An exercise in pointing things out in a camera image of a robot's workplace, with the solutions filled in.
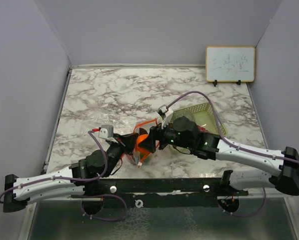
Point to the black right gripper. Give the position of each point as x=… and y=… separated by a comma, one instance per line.
x=156, y=133

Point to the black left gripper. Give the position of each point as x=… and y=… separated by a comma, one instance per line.
x=126, y=143

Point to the orange fruit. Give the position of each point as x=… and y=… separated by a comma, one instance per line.
x=144, y=144

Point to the clear zip top bag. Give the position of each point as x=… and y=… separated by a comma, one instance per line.
x=141, y=127

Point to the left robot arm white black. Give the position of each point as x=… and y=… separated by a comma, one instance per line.
x=75, y=179

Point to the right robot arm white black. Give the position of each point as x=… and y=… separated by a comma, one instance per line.
x=278, y=169

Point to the dark purple grape bunch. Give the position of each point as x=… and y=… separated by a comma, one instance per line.
x=202, y=129

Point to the pale green plastic basket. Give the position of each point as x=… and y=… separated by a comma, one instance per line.
x=202, y=114

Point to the small framed whiteboard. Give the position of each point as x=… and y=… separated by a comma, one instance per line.
x=230, y=64

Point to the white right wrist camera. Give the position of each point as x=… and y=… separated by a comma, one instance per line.
x=166, y=115

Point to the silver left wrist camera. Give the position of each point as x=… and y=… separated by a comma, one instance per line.
x=105, y=132

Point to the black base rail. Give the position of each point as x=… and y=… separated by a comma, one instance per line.
x=162, y=192

